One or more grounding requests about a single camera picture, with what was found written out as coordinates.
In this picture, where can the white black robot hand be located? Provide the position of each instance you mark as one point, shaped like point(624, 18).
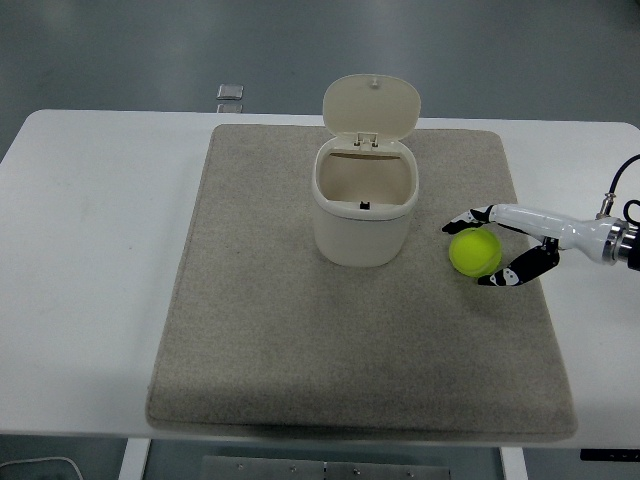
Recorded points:
point(535, 235)

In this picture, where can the yellow-green tennis ball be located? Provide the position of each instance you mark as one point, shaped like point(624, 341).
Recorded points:
point(475, 251)

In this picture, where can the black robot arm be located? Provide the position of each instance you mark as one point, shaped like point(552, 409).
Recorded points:
point(627, 235)

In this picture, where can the cream bin with open lid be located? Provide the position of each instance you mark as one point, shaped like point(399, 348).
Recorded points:
point(364, 200)

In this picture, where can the beige-grey felt mat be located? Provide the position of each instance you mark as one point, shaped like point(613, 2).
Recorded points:
point(350, 330)

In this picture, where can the white table leg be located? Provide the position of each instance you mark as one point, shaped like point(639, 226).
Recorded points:
point(512, 463)
point(134, 459)

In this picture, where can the black table control panel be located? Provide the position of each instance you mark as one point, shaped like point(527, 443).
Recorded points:
point(610, 454)

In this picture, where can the grey metal plate with screws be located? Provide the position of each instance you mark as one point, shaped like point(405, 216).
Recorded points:
point(325, 467)

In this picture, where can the silver floor outlet cover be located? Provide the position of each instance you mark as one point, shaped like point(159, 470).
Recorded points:
point(230, 97)

